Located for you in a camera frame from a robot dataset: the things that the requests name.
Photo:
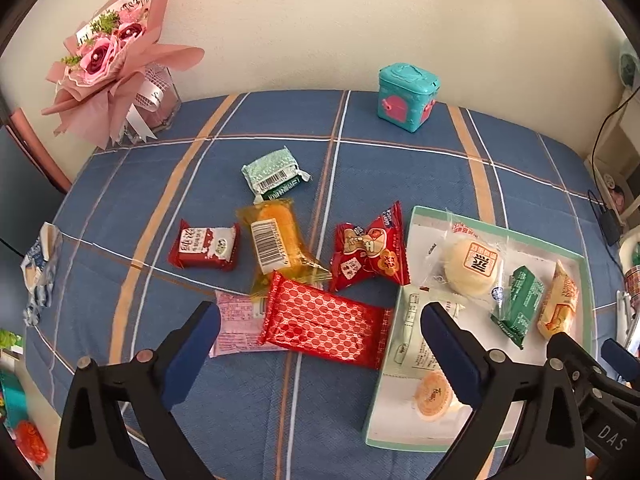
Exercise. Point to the yellow cake packet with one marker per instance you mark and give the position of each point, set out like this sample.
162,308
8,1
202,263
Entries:
272,240

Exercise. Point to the orange cake roll packet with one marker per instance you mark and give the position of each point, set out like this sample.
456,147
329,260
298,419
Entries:
560,300

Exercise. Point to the light green snack packet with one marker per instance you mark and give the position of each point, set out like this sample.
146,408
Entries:
270,167

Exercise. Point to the green round fan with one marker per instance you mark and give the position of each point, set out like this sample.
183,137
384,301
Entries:
630,62

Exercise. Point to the clear round bun packet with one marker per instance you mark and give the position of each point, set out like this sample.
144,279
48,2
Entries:
470,260

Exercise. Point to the pale white snack packet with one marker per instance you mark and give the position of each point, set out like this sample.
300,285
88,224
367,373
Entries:
410,330

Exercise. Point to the blue and white crumpled packet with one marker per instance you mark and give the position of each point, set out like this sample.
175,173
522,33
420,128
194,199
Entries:
40,270

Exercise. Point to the blue plaid sheet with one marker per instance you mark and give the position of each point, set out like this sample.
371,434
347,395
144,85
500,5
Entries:
150,185

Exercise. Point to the red patterned cup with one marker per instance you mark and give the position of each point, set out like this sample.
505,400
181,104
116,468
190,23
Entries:
632,275

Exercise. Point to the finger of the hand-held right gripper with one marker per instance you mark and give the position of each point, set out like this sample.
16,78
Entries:
575,355
620,360

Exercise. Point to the teal toy box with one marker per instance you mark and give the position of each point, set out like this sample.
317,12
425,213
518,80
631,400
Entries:
405,100

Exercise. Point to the dark green snack packet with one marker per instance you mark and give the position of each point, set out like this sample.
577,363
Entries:
520,300

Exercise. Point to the red patterned snack packet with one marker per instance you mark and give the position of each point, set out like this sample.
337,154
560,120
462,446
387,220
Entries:
320,320

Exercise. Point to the red cartoon snack packet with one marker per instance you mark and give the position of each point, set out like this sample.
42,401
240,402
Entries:
367,250

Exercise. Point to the pink flower bouquet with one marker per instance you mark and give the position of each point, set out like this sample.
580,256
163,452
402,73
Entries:
100,60

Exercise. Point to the orange lid jelly cup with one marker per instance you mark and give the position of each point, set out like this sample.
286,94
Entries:
432,395

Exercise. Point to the dark grey panel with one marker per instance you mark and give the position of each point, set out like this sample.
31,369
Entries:
20,200

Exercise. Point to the orange red bag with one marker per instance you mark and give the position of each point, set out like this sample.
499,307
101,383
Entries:
30,440

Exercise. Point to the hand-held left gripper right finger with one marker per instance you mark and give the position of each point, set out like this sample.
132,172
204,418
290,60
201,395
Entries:
447,345

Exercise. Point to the white tray with teal rim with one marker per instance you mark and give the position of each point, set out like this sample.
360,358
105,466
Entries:
395,410

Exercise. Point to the red and white biscuit packet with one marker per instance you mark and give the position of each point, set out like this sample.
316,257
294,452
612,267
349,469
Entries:
200,247

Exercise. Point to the pink board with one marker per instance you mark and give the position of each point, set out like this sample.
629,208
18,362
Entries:
35,150

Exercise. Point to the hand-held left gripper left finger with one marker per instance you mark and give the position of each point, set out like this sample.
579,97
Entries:
192,345

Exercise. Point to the pink snack packet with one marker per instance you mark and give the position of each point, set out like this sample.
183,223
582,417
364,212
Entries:
240,320

